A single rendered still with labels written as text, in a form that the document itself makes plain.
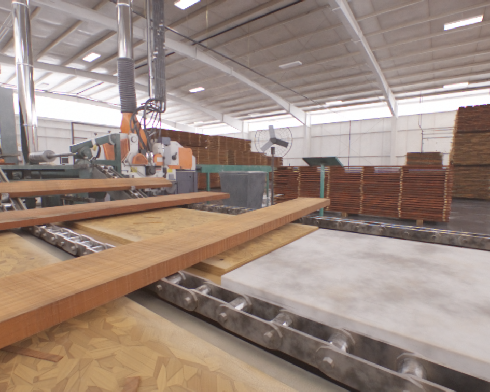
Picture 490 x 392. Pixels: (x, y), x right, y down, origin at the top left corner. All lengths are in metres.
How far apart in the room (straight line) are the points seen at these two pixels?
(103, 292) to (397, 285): 0.43
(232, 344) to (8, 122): 6.17
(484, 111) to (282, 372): 11.25
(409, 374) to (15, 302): 0.39
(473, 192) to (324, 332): 11.04
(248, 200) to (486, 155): 8.50
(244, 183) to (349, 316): 4.41
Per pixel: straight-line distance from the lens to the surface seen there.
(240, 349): 0.34
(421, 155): 11.35
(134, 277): 0.41
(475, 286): 0.57
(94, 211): 1.07
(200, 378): 0.29
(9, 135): 6.33
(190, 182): 6.68
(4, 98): 6.41
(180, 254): 0.46
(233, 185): 4.89
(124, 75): 6.35
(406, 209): 5.91
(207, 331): 0.37
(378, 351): 0.33
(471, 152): 11.39
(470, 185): 11.28
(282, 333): 0.32
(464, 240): 0.88
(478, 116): 11.38
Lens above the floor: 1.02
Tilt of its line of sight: 6 degrees down
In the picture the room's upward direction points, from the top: straight up
